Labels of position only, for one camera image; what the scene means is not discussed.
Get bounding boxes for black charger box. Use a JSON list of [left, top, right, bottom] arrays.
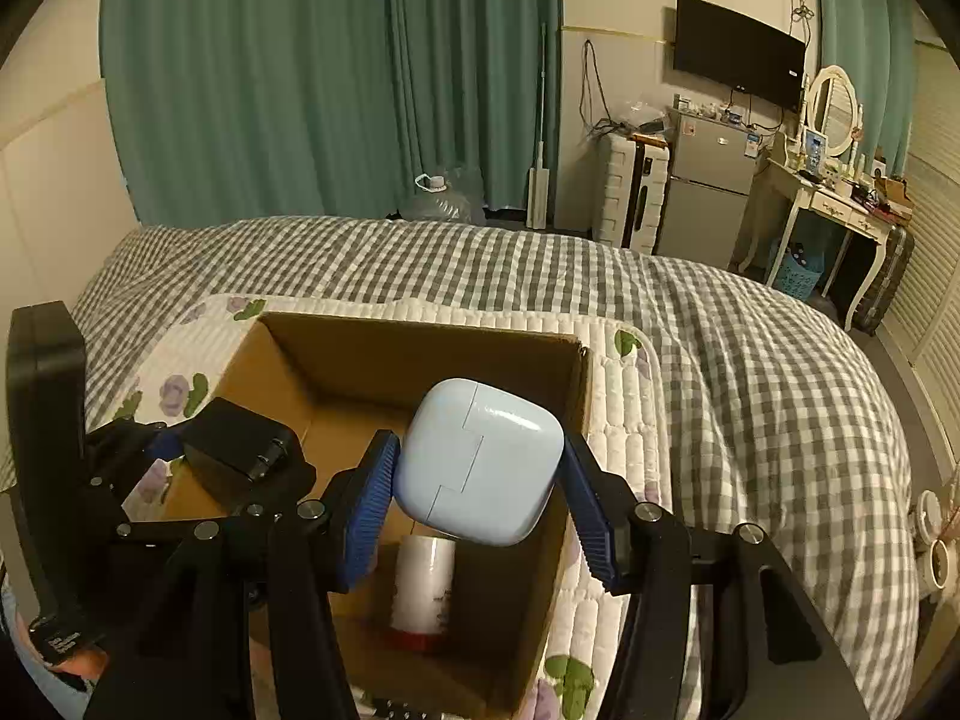
[[182, 397, 302, 500]]

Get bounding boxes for person's blue jeans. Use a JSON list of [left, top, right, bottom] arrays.
[[0, 570, 83, 720]]

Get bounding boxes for wide green curtain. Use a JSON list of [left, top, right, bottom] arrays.
[[99, 0, 564, 220]]

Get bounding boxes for dark hard suitcase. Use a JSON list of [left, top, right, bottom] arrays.
[[850, 220, 917, 336]]

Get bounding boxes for white oval mirror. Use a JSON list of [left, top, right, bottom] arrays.
[[803, 65, 858, 159]]

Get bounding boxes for narrow green curtain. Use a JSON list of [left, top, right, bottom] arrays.
[[808, 0, 920, 170]]

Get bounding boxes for white cup with red base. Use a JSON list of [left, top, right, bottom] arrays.
[[385, 532, 458, 650]]

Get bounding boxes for brown cardboard box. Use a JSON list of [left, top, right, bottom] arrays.
[[124, 310, 595, 720]]

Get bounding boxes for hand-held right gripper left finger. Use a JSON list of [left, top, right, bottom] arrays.
[[81, 430, 401, 720]]

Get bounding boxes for clear water jug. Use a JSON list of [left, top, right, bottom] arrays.
[[396, 172, 482, 225]]

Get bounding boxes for white flat mop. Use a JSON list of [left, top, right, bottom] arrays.
[[524, 22, 554, 230]]

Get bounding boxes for blue plastic basket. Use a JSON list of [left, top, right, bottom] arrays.
[[766, 238, 824, 298]]

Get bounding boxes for black wall television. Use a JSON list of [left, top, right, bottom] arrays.
[[672, 0, 808, 113]]

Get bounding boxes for white louvred wardrobe doors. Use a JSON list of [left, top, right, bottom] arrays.
[[876, 37, 960, 470]]

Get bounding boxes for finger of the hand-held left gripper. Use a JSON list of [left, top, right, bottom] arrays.
[[85, 420, 188, 470], [88, 457, 319, 542]]

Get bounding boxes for grey refrigerator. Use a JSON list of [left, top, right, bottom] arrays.
[[653, 106, 763, 272]]

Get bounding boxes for white ribbed suitcase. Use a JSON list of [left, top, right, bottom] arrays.
[[592, 130, 669, 253]]

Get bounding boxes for black hanging cables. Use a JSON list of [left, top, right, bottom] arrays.
[[580, 37, 625, 145]]

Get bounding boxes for quilted floral mat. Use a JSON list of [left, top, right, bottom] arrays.
[[112, 292, 666, 720]]

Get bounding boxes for light blue earbud case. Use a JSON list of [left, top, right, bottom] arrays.
[[393, 379, 564, 548]]

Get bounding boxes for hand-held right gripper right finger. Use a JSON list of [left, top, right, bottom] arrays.
[[561, 433, 872, 720]]

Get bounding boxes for person's left hand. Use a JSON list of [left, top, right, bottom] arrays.
[[52, 645, 110, 687]]

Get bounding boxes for white vanity table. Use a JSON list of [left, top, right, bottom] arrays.
[[738, 152, 902, 332]]

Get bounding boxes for grey checked blanket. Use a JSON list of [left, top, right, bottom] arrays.
[[0, 215, 921, 720]]

